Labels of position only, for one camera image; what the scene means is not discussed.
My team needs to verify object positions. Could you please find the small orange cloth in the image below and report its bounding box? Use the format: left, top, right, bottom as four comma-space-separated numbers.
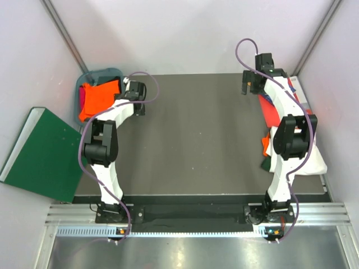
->
261, 132, 271, 157

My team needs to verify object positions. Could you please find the orange t-shirt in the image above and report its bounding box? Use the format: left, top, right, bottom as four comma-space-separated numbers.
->
79, 80, 121, 122

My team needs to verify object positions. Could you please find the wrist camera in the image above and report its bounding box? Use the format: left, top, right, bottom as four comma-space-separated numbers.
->
255, 53, 274, 71
122, 77, 134, 92

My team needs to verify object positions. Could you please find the red folder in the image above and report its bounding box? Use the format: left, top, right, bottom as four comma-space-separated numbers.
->
258, 76, 312, 128

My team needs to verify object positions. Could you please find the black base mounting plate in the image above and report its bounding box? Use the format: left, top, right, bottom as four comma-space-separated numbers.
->
95, 203, 298, 225

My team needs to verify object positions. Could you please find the magenta t-shirt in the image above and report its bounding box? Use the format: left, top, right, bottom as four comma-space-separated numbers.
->
79, 86, 86, 110

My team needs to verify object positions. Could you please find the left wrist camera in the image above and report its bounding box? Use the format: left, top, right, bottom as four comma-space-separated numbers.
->
122, 77, 134, 92

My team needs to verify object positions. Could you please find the green ring binder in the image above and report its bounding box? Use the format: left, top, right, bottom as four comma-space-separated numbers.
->
1, 107, 83, 203

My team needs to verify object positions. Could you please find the white t-shirt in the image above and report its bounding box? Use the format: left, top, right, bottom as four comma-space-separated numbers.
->
270, 138, 328, 176

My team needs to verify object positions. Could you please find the teal plastic bin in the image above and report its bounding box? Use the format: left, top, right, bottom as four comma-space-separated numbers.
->
75, 67, 123, 125

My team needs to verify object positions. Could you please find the blue orange book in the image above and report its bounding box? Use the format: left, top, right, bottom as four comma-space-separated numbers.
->
262, 77, 296, 105

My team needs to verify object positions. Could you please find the aluminium rail frame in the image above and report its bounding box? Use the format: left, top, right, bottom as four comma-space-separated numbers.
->
35, 202, 358, 268

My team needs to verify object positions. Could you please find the dark green cloth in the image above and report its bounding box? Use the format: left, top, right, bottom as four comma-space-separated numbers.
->
260, 156, 271, 172

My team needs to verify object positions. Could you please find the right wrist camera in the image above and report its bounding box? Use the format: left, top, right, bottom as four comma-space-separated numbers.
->
255, 53, 274, 71

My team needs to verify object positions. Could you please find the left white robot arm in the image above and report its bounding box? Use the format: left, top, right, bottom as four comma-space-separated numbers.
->
81, 79, 147, 224

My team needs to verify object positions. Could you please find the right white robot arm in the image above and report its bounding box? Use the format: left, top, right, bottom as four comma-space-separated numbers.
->
242, 70, 317, 225

